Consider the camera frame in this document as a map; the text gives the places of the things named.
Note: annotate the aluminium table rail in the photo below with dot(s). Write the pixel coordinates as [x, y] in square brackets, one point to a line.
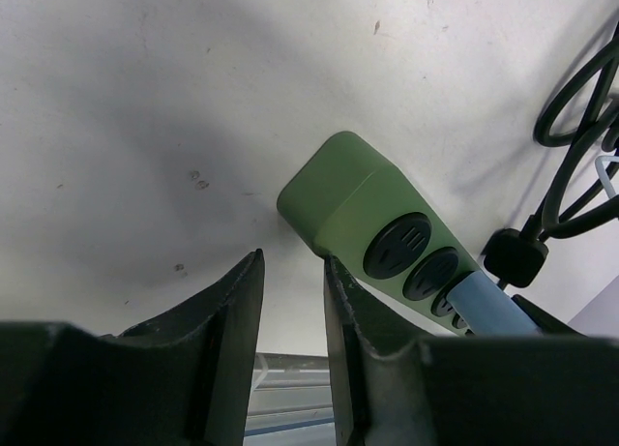
[290, 395]

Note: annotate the green power strip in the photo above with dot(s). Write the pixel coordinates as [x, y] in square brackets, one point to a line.
[351, 202]

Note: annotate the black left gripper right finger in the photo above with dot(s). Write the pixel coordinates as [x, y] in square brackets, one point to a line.
[393, 383]

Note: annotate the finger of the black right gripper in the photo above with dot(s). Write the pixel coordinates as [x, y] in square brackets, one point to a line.
[545, 323]

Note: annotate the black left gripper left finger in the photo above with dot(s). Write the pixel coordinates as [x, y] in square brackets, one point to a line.
[182, 377]

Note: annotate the blue charger cube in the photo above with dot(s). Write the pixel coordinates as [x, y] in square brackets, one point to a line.
[488, 310]

